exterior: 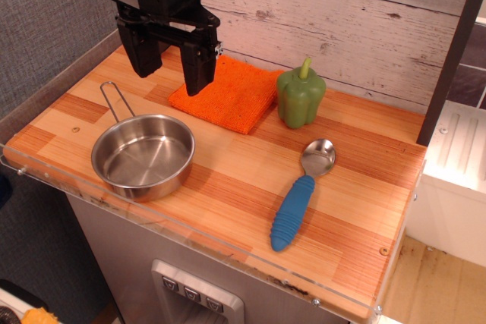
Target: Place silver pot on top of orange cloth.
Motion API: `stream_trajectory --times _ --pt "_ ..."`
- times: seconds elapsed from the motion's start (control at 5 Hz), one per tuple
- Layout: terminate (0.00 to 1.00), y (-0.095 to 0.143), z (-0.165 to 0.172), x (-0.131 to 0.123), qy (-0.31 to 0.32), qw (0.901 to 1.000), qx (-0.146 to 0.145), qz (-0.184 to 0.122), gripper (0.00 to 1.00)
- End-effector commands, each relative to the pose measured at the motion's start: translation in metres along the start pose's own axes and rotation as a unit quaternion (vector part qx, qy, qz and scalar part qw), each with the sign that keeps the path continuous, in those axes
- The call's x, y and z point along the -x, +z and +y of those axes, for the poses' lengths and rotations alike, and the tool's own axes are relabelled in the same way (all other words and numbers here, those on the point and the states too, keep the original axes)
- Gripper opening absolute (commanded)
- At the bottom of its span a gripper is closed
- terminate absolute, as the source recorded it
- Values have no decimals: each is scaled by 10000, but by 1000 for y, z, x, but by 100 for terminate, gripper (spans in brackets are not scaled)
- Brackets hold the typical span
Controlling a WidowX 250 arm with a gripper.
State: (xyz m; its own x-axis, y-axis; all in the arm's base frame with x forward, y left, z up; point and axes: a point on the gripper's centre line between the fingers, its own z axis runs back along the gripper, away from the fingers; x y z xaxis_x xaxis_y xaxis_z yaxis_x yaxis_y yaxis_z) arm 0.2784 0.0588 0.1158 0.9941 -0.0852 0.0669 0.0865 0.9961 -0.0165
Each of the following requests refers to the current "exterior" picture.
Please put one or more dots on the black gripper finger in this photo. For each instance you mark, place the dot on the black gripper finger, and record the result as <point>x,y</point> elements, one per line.
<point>199,65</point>
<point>141,48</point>

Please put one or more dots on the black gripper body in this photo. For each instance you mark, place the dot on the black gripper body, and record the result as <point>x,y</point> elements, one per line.
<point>172,22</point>

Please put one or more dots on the steel pan with handle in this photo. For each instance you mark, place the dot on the steel pan with handle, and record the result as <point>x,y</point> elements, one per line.
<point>144,157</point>

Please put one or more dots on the orange cloth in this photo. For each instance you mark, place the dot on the orange cloth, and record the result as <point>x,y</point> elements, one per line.
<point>236,99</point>

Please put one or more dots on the green toy bell pepper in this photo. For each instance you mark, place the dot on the green toy bell pepper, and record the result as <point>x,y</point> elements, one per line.
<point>299,94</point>

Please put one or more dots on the silver dispenser panel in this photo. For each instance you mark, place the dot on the silver dispenser panel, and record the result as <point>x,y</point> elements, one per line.
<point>185,298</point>

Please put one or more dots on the yellow object bottom left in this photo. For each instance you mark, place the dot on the yellow object bottom left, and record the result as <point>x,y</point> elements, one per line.
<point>39,316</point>

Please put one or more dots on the blue handled metal spoon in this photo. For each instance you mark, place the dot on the blue handled metal spoon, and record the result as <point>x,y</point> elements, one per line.
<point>317,159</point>

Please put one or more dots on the dark right post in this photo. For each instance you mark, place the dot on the dark right post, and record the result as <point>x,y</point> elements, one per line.
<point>459,42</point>

